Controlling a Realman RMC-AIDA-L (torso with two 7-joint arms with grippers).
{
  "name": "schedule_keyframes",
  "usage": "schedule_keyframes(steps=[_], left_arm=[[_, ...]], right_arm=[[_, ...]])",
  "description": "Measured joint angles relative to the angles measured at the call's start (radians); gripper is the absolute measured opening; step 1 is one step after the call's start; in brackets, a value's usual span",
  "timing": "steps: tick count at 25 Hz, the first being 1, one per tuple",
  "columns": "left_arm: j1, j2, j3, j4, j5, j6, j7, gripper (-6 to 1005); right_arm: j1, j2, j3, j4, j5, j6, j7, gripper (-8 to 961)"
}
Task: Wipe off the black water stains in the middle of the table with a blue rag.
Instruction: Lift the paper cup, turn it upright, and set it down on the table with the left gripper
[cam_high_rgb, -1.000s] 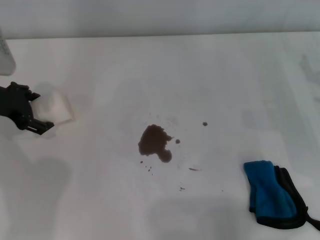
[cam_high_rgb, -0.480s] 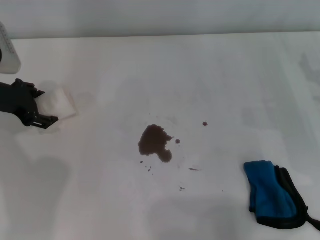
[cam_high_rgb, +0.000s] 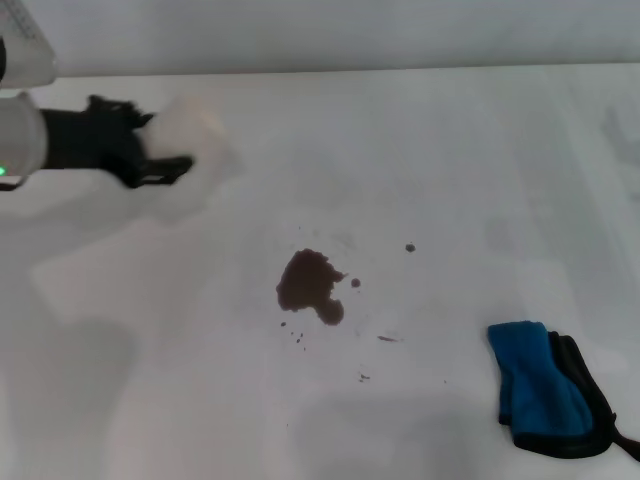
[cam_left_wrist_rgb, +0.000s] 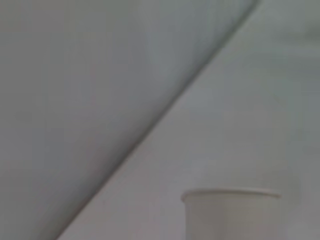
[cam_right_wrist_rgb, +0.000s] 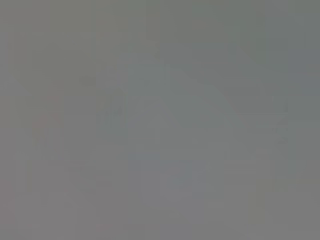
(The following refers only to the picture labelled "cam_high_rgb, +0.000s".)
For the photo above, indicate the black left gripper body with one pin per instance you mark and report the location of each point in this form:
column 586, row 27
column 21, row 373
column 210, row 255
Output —
column 90, row 140

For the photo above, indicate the blue rag with black trim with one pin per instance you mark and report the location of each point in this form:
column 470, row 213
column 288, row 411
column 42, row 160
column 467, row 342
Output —
column 540, row 380

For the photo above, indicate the white paper cup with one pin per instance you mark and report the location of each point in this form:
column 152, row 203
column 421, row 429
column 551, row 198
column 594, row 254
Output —
column 187, row 132

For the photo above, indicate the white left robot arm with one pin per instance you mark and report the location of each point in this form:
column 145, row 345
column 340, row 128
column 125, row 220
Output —
column 22, row 135

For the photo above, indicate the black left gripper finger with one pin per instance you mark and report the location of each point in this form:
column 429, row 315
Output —
column 134, row 114
column 160, row 170

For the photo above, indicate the dark brown liquid puddle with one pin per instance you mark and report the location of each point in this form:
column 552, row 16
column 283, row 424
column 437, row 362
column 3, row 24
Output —
column 307, row 282

